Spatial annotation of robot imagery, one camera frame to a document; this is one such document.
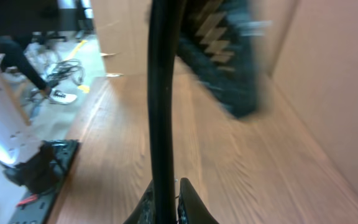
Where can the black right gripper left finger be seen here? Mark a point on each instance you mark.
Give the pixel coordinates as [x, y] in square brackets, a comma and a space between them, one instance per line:
[144, 213]

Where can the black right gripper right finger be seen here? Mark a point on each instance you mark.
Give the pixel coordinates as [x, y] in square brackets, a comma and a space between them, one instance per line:
[191, 209]

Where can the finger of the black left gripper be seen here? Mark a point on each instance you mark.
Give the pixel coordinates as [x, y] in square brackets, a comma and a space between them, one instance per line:
[218, 43]

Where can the person in dark trousers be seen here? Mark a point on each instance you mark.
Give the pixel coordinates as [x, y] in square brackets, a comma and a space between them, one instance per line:
[17, 56]

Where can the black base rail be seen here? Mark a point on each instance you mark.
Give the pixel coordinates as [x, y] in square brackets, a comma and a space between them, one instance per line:
[39, 193]

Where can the cardboard wall panels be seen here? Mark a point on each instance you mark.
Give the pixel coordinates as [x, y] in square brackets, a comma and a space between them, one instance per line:
[266, 168]

